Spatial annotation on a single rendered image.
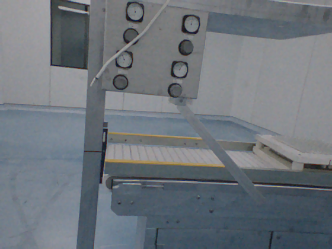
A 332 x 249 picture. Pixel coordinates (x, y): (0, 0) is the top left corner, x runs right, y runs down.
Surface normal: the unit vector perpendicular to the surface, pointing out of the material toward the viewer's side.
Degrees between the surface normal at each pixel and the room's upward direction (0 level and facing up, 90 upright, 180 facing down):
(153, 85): 90
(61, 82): 90
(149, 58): 90
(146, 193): 90
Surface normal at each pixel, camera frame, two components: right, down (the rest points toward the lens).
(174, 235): 0.16, 0.22
